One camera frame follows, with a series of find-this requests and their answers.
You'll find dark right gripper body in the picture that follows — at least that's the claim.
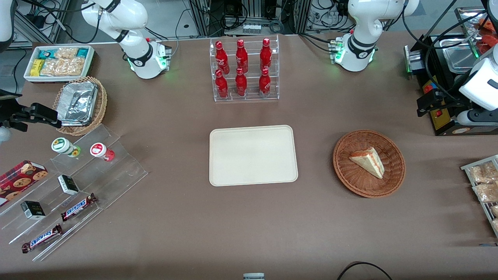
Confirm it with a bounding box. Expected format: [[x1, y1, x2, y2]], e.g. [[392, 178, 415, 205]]
[[0, 89, 23, 132]]

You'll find triangular sandwich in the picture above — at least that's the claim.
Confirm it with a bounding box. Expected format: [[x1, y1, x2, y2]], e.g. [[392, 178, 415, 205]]
[[349, 147, 386, 179]]

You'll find aluminium foil tray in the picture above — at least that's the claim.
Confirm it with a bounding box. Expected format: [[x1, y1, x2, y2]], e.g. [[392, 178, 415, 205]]
[[58, 81, 98, 127]]

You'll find tan wicker basket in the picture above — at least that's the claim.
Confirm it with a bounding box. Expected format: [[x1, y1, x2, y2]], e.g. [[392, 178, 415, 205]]
[[52, 76, 108, 136]]

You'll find brown round wicker basket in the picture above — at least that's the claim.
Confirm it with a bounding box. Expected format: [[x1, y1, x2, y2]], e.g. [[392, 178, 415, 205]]
[[333, 129, 406, 199]]

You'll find beige plastic tray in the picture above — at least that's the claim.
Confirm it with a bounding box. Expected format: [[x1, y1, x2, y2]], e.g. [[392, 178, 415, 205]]
[[209, 125, 299, 187]]

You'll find black food warmer appliance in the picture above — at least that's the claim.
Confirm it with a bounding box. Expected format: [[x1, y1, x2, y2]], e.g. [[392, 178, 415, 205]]
[[416, 7, 498, 137]]

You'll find steel warmer pan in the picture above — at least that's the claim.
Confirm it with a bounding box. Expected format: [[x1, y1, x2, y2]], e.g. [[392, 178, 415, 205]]
[[443, 45, 484, 75]]

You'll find green lidded white cup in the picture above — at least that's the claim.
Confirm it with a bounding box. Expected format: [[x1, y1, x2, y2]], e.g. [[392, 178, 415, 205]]
[[51, 137, 81, 158]]

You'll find yellow snack packet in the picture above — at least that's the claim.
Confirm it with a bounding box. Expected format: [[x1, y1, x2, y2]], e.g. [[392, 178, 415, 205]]
[[30, 59, 46, 77]]

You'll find clear bag of crackers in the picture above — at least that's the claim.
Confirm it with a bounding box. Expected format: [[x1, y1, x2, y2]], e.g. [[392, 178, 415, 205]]
[[40, 58, 63, 77], [54, 47, 79, 60], [58, 58, 86, 77]]

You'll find red cookie box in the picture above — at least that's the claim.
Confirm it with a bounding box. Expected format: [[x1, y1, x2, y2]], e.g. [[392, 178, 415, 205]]
[[0, 160, 48, 207]]

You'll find red lidded white cup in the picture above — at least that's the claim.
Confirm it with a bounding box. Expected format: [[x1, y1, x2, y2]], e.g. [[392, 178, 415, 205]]
[[90, 142, 116, 162]]

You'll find white snack bin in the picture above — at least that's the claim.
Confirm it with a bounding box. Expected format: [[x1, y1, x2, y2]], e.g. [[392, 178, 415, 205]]
[[24, 45, 95, 84]]

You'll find small black box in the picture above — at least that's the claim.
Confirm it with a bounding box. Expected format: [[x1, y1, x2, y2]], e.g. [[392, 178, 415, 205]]
[[57, 175, 80, 196], [20, 200, 46, 221]]

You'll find clear acrylic stepped display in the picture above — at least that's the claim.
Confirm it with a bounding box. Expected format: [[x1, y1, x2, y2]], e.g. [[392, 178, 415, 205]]
[[0, 124, 149, 262]]

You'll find Snickers chocolate bar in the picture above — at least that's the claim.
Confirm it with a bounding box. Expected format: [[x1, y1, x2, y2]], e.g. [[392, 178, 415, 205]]
[[21, 224, 63, 254], [61, 193, 97, 222]]

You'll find red cola bottle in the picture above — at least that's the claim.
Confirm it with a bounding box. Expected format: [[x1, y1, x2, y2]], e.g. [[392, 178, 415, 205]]
[[235, 68, 248, 97], [215, 70, 229, 99], [258, 68, 272, 98], [260, 38, 273, 73], [215, 40, 230, 75], [235, 39, 249, 74]]

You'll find clear acrylic bottle rack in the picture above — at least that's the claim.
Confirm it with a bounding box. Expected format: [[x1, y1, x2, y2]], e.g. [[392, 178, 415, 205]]
[[210, 35, 280, 103]]

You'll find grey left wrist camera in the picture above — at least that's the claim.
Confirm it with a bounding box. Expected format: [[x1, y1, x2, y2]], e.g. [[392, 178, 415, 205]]
[[457, 108, 498, 127]]

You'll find grey wire rack tray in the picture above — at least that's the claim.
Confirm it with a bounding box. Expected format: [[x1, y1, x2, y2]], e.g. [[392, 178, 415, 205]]
[[460, 154, 498, 239]]

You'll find black table cable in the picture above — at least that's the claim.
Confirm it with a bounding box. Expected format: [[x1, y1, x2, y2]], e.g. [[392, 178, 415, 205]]
[[336, 261, 394, 280]]

